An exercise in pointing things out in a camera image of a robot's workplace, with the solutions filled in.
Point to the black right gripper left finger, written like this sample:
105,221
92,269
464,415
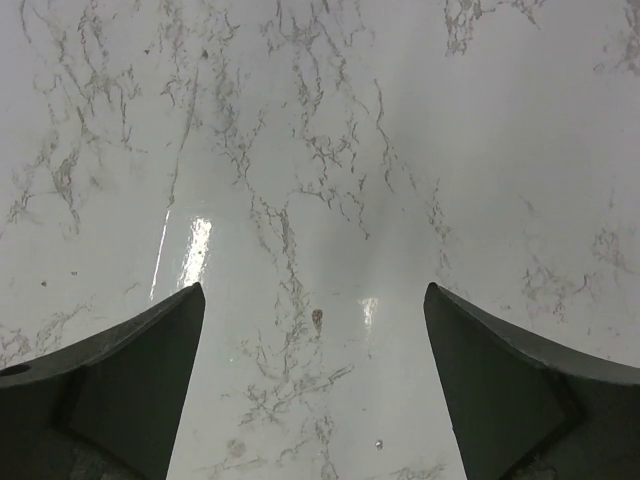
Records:
106,407

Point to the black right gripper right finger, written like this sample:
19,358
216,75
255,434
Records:
525,407

